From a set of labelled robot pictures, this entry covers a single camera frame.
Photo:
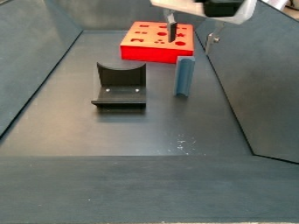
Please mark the black curved fixture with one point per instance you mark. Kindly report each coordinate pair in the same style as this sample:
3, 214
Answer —
122, 86

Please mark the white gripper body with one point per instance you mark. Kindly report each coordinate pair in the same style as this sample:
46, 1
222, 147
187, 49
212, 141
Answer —
190, 7

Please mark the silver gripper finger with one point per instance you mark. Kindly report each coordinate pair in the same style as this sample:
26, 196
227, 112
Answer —
214, 37
171, 24

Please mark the red foam shape-sorter block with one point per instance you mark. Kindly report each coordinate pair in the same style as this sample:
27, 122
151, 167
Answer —
146, 42

